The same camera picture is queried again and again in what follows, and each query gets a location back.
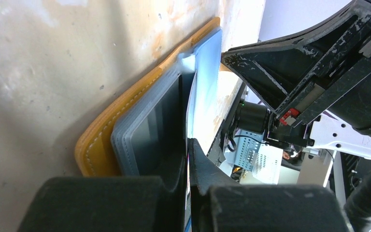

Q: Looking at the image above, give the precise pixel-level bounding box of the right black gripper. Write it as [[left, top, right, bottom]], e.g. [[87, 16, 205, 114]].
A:
[[221, 0, 371, 141]]

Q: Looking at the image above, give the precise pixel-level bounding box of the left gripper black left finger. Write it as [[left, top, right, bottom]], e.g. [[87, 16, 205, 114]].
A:
[[118, 153, 186, 232]]

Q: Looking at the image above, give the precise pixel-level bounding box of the yellow leather card holder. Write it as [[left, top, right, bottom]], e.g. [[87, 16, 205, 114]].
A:
[[74, 17, 220, 177]]

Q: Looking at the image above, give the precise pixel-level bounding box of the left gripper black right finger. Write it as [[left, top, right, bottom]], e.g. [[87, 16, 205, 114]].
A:
[[188, 138, 238, 232]]

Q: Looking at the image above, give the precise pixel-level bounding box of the black credit card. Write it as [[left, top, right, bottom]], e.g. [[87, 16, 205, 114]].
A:
[[179, 71, 197, 210], [130, 74, 183, 175]]

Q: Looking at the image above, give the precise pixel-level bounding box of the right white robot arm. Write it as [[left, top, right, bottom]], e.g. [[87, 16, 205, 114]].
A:
[[221, 0, 371, 232]]

